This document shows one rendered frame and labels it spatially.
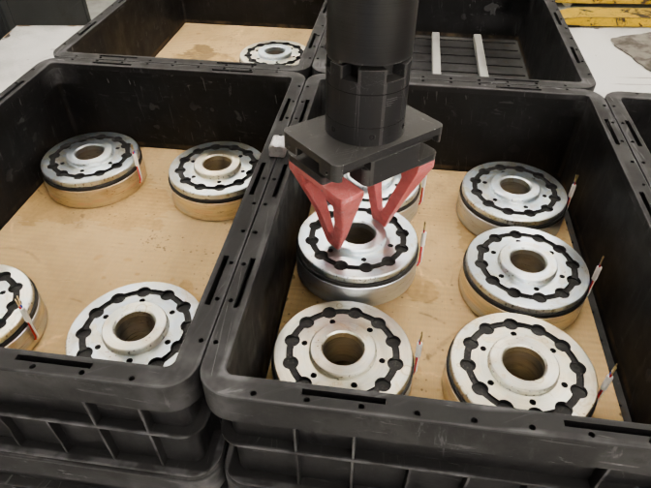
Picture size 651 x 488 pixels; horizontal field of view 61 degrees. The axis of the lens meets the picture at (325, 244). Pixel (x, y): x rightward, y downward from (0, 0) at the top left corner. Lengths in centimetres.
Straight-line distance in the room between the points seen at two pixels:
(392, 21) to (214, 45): 64
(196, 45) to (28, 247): 49
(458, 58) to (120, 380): 74
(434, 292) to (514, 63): 52
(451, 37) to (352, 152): 65
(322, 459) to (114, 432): 14
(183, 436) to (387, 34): 27
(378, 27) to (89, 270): 34
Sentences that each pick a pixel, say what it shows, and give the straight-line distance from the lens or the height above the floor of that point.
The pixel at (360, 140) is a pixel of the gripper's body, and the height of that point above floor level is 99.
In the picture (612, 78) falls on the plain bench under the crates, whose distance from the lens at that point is 128.
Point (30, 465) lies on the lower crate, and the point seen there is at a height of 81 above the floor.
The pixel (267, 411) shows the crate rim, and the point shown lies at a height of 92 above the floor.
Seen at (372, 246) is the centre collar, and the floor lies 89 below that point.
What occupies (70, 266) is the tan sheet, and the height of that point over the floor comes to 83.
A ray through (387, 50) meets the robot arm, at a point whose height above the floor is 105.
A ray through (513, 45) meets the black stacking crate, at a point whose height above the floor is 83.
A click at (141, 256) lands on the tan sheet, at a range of 55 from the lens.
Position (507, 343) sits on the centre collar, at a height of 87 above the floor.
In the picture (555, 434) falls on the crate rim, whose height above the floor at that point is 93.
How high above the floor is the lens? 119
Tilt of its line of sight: 42 degrees down
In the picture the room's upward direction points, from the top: straight up
